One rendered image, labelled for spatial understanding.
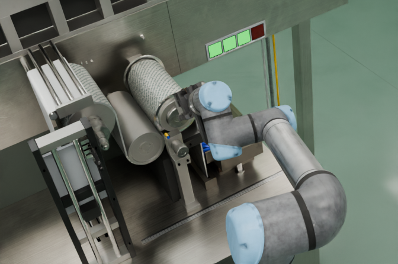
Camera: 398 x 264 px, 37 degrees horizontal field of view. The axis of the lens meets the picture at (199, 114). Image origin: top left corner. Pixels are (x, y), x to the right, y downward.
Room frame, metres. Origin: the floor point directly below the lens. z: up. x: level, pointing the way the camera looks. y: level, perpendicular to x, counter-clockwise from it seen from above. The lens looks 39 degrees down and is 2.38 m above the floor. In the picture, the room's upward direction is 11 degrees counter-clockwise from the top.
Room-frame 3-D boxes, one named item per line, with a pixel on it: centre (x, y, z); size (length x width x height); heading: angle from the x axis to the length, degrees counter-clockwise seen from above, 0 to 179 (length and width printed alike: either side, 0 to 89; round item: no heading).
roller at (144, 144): (1.48, 0.22, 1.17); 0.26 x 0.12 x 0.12; 20
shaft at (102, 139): (1.24, 0.27, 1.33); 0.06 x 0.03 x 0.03; 20
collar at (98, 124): (1.29, 0.29, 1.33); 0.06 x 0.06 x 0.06; 20
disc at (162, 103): (1.41, 0.07, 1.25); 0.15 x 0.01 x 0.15; 110
